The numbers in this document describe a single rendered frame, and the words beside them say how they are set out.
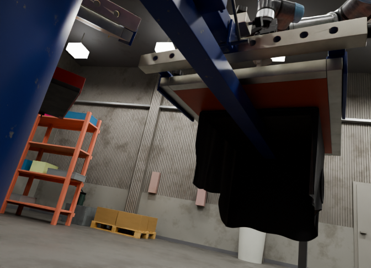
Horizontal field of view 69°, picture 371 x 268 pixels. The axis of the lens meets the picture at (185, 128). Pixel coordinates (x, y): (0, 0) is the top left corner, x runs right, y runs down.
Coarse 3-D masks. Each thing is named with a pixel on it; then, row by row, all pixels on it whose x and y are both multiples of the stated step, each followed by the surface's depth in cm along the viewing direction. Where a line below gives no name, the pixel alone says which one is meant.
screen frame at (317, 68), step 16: (288, 64) 79; (304, 64) 77; (320, 64) 74; (336, 64) 72; (176, 80) 97; (192, 80) 93; (240, 80) 85; (256, 80) 84; (272, 80) 82; (288, 80) 81; (336, 80) 76; (176, 96) 105; (336, 96) 84; (192, 112) 117; (336, 112) 94; (336, 128) 106; (336, 144) 121
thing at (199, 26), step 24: (144, 0) 48; (168, 0) 47; (192, 0) 54; (168, 24) 53; (192, 24) 54; (192, 48) 59; (216, 48) 65; (216, 72) 66; (216, 96) 78; (240, 96) 80; (240, 120) 92; (264, 144) 111
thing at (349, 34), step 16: (288, 32) 73; (304, 32) 72; (320, 32) 69; (336, 32) 69; (352, 32) 65; (240, 48) 79; (256, 48) 76; (272, 48) 74; (288, 48) 73; (304, 48) 72; (320, 48) 71; (336, 48) 70; (144, 64) 96; (160, 64) 93; (176, 64) 91
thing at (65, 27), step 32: (0, 0) 17; (32, 0) 19; (64, 0) 23; (0, 32) 17; (32, 32) 19; (64, 32) 24; (0, 64) 17; (32, 64) 20; (0, 96) 17; (32, 96) 21; (0, 128) 18; (0, 160) 18; (0, 192) 19
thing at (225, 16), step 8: (208, 16) 67; (216, 16) 67; (224, 16) 69; (208, 24) 70; (216, 24) 70; (224, 24) 69; (216, 32) 72; (224, 32) 72; (216, 40) 76; (224, 40) 75; (224, 48) 78
